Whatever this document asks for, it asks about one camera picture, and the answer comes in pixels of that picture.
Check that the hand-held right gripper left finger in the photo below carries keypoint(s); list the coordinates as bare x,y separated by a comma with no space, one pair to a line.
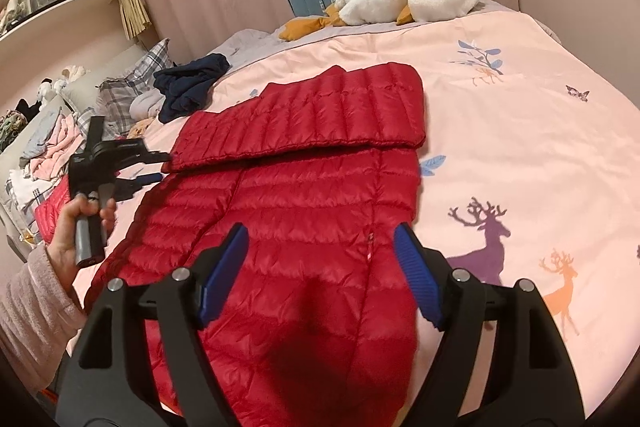
225,272

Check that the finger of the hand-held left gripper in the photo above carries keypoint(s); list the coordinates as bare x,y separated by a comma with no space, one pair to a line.
155,155
145,179

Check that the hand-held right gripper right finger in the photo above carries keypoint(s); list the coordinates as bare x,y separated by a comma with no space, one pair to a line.
415,267

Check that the red down jacket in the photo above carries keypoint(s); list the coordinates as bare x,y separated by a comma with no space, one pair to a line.
300,207

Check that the pile of pastel clothes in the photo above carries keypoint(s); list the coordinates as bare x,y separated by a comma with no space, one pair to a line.
45,147

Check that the person's left hand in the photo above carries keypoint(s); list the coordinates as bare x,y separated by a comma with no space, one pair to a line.
61,247

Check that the tan cloth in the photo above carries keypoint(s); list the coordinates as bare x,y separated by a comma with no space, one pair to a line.
140,129

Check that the lilac cloth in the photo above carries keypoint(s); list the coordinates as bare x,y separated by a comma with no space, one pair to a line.
145,104

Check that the folded red jacket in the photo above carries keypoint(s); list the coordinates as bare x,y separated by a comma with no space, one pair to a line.
52,207

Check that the plaid pillow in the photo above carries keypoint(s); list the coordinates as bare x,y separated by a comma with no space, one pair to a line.
147,59
115,99

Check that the navy blue garment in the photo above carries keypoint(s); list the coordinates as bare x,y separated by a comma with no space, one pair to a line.
190,87

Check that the white pillow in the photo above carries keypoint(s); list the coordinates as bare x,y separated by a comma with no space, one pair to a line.
95,79

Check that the small plush toys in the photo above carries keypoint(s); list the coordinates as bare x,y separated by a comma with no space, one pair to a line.
62,82

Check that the beige hanging tassel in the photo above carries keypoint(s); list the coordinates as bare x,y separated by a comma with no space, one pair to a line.
134,9

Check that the grey bed sheet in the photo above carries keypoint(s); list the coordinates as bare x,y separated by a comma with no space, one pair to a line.
260,44

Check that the pink printed duvet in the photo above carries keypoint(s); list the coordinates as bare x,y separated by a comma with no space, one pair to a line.
525,132

